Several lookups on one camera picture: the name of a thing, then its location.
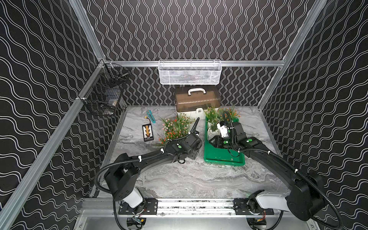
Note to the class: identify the green plastic tray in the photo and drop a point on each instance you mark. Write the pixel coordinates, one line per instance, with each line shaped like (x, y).
(222, 156)

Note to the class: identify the red flower pot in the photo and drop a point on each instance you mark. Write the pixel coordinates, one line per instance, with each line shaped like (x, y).
(178, 134)

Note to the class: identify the black picture card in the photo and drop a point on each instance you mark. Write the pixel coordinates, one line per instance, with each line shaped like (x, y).
(147, 133)

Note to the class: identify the orange flower pot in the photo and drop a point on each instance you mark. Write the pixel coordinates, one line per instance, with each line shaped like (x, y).
(232, 112)

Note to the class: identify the green grass pot back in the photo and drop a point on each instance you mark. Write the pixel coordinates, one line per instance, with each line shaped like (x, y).
(181, 126)

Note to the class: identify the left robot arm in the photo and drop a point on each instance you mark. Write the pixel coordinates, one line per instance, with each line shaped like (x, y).
(119, 178)

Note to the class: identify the brown lidded storage box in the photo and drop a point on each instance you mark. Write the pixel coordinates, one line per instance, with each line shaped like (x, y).
(194, 101)

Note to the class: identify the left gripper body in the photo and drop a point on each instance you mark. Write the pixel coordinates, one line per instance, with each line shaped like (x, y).
(194, 143)

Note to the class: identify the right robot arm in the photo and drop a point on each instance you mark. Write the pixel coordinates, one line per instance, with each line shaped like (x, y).
(306, 197)

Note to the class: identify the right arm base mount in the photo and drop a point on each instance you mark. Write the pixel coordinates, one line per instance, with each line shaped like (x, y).
(244, 206)

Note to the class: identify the green plant pot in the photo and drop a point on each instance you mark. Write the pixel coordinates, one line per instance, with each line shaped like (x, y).
(212, 129)

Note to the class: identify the black wire wall basket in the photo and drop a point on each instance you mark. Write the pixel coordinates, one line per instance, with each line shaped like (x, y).
(105, 97)

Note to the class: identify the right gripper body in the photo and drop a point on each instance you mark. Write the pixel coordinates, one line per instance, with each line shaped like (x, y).
(224, 142)

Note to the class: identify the teal handled tool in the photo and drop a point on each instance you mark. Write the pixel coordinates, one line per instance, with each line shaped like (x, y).
(150, 116)

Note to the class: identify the pink flower pot front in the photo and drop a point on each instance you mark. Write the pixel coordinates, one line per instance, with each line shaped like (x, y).
(212, 116)

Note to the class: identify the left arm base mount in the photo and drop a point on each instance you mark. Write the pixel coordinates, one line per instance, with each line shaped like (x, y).
(147, 207)

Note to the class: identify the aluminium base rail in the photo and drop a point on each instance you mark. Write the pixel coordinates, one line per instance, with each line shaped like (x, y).
(175, 208)

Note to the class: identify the pink flower pot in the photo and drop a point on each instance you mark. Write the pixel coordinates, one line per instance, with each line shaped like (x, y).
(212, 116)
(169, 126)

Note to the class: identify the white mesh wall basket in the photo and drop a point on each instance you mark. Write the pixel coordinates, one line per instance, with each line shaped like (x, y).
(189, 72)

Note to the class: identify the pink flower pot back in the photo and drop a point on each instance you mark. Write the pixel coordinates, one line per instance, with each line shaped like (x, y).
(169, 126)

